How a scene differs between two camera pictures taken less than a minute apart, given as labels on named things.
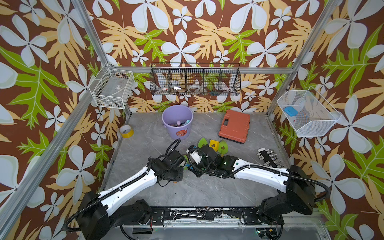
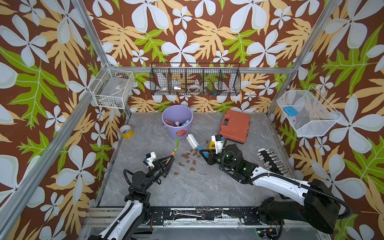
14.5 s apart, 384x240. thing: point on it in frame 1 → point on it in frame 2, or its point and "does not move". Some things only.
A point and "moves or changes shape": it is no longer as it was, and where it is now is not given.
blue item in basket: x=290 y=111 does not move
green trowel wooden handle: x=201 y=142 moves or changes shape
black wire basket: x=195 y=79 does not move
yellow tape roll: x=126 y=131 does not move
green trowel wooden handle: x=186 y=158 → x=169 y=123
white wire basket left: x=112 y=87 does not move
